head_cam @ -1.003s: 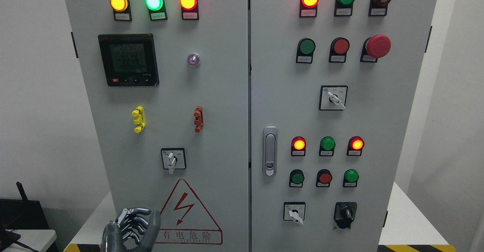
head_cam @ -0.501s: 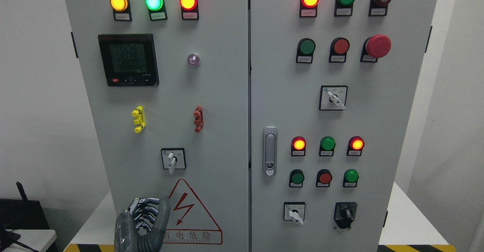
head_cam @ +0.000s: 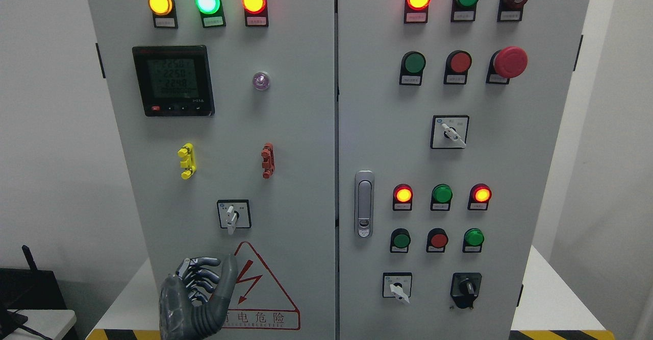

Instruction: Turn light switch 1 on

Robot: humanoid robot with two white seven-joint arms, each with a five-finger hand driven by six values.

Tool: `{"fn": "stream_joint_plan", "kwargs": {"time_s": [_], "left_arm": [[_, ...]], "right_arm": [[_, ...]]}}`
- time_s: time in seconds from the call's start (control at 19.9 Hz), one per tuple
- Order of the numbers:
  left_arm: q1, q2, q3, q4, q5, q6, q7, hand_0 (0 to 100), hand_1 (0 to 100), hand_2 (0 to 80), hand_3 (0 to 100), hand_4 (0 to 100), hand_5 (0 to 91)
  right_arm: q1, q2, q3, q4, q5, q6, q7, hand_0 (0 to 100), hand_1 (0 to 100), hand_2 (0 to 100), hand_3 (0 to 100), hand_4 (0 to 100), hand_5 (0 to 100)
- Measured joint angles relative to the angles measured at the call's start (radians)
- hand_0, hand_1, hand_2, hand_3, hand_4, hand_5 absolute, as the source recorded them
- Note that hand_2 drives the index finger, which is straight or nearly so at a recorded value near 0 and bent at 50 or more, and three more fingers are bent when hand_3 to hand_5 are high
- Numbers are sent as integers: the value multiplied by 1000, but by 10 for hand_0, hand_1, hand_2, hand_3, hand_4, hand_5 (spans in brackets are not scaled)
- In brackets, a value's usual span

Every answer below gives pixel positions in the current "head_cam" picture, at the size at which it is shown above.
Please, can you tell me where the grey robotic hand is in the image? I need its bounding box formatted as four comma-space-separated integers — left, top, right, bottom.
159, 254, 238, 339

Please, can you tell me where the door rotary switch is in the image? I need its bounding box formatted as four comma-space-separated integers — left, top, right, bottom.
216, 200, 252, 235

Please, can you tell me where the yellow indicator light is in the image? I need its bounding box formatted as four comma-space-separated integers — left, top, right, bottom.
148, 0, 178, 29

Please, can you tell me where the green lit indicator light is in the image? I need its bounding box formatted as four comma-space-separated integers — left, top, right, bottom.
194, 0, 226, 28

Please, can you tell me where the red electrical hazard sticker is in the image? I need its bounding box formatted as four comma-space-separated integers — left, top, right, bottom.
222, 241, 301, 330

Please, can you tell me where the white side table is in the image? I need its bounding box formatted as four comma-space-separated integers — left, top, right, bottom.
17, 309, 79, 339

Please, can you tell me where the yellow terminal connector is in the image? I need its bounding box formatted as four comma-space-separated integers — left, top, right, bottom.
177, 143, 196, 180

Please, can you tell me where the black box with antenna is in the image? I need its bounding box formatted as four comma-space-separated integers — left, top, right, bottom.
1, 245, 67, 310

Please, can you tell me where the red terminal connector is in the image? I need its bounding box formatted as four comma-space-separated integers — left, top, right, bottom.
261, 142, 275, 179

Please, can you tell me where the green push button lower left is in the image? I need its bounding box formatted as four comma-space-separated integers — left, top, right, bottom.
390, 228, 411, 253

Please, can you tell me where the green push button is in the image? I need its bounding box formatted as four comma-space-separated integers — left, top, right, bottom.
462, 228, 485, 253
390, 228, 411, 253
399, 51, 426, 86

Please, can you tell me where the grey left cabinet door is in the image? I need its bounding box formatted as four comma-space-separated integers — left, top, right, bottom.
88, 0, 337, 339

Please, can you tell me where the grey cabinet door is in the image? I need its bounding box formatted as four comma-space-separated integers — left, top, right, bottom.
88, 0, 337, 339
338, 0, 589, 339

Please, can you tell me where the black digital power meter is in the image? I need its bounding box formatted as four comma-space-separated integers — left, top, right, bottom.
132, 45, 215, 117

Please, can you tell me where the small clear lamp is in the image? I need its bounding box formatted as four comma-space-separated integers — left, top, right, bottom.
252, 71, 271, 91

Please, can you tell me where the red lit indicator lower left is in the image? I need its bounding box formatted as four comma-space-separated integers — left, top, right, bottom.
392, 183, 413, 211

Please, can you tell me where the red push button lower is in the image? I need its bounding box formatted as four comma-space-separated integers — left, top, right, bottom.
426, 228, 448, 253

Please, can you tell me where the red push button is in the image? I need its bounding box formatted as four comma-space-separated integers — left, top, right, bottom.
426, 228, 448, 253
443, 50, 472, 85

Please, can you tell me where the green indicator lower middle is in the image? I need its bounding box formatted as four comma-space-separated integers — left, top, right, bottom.
431, 184, 453, 211

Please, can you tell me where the green push button lower right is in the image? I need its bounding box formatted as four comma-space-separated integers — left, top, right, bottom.
462, 228, 485, 253

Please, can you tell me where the red lit indicator lower right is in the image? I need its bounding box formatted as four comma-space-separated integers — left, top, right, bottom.
467, 183, 492, 211

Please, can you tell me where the red lit indicator light left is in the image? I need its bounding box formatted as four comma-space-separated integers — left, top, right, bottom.
242, 0, 269, 28

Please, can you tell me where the green push button upper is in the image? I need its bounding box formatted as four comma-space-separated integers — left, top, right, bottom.
399, 51, 426, 86

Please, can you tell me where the grey right cabinet door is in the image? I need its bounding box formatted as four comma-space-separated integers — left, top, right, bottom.
338, 0, 589, 339

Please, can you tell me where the white platform with hazard stripe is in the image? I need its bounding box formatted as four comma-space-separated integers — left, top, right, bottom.
88, 248, 614, 339

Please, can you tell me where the red push button upper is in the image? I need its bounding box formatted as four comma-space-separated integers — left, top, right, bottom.
443, 50, 472, 85

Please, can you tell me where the red lit indicator top right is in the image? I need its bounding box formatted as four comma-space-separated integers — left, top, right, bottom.
404, 0, 431, 24

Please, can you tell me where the red emergency stop button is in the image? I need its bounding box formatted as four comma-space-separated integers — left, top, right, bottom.
486, 45, 529, 85

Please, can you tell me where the green indicator top right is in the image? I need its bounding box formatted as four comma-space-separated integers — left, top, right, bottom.
450, 0, 479, 22

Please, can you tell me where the dark red buzzer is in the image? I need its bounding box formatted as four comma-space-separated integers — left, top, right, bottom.
497, 0, 529, 22

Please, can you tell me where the lower white rotary switch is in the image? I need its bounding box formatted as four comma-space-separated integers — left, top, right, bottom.
382, 271, 413, 304

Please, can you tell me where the silver door handle lock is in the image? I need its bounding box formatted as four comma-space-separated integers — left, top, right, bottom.
354, 170, 374, 238

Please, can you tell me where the black rotary selector switch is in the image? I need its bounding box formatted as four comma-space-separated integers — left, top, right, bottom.
450, 272, 482, 309

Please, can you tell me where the upper right rotary switch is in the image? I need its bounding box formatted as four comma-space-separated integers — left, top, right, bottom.
431, 115, 470, 149

